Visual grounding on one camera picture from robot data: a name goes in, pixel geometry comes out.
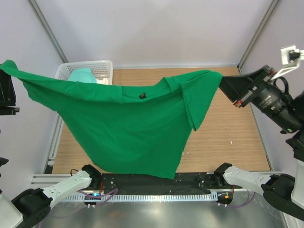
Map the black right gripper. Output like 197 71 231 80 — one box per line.
213 65 304 134

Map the white t shirt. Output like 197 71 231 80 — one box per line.
96 78 109 85

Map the white plastic basket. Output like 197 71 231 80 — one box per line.
55 60 113 85

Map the green t shirt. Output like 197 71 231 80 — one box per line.
0 60 223 179

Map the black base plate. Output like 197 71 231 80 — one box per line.
88 172 231 195

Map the aluminium frame rail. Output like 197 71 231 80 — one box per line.
30 174 71 189

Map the teal t shirt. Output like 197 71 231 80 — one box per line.
68 68 97 84

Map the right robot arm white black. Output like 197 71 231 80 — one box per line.
214 65 304 220

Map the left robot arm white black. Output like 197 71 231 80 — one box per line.
0 65 101 228

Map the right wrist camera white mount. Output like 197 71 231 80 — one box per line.
271 45 304 80

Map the white slotted cable duct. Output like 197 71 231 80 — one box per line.
62 192 218 203

